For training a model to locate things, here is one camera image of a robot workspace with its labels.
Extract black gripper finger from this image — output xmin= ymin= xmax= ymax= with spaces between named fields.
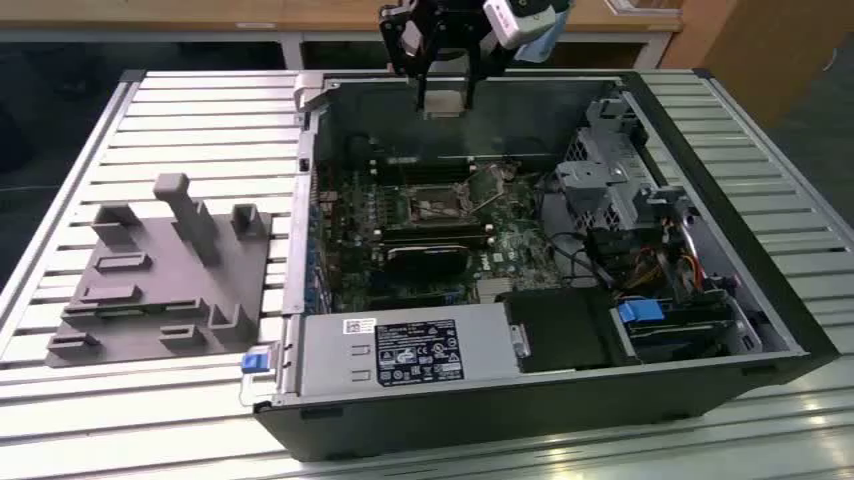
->
xmin=463 ymin=0 xmax=508 ymax=110
xmin=378 ymin=4 xmax=434 ymax=112

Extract silver CPU plate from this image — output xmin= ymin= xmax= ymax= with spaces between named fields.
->
xmin=422 ymin=90 xmax=463 ymax=120

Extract CPU socket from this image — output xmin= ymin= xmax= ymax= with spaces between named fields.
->
xmin=404 ymin=184 xmax=480 ymax=225

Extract perforated metal drive cage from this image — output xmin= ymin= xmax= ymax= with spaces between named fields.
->
xmin=552 ymin=97 xmax=695 ymax=231

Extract clear plastic box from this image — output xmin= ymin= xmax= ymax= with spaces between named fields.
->
xmin=603 ymin=0 xmax=686 ymax=16

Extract wooden desk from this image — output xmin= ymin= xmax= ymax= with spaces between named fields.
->
xmin=0 ymin=0 xmax=686 ymax=71

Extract green motherboard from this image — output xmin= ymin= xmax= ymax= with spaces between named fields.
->
xmin=312 ymin=159 xmax=568 ymax=314

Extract black graphics card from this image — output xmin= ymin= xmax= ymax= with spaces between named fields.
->
xmin=383 ymin=242 xmax=472 ymax=276

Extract silver heat sink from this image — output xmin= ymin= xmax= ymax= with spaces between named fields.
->
xmin=476 ymin=279 xmax=519 ymax=304

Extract wooden cabinet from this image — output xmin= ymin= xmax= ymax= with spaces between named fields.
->
xmin=659 ymin=0 xmax=854 ymax=130

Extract black plastic shroud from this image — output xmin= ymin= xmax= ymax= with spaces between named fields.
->
xmin=499 ymin=288 xmax=629 ymax=374

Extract blue disk carrier tab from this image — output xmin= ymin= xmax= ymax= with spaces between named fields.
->
xmin=616 ymin=298 xmax=667 ymax=326

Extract black rating label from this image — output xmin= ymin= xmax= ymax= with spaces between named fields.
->
xmin=375 ymin=317 xmax=464 ymax=389

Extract grey parts rack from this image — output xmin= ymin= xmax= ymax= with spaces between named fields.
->
xmin=43 ymin=172 xmax=275 ymax=370

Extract grey power supply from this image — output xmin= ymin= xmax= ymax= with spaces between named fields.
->
xmin=292 ymin=302 xmax=522 ymax=396

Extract metal disk bay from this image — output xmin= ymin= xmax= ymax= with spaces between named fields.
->
xmin=610 ymin=292 xmax=766 ymax=364

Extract black open PC case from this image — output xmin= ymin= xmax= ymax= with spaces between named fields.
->
xmin=251 ymin=68 xmax=841 ymax=464

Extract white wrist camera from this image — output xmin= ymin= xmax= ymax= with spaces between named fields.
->
xmin=483 ymin=0 xmax=556 ymax=51

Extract black wire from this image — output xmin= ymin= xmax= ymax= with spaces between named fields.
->
xmin=546 ymin=232 xmax=619 ymax=291

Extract orange and yellow wires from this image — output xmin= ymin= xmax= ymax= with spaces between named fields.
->
xmin=626 ymin=244 xmax=709 ymax=291

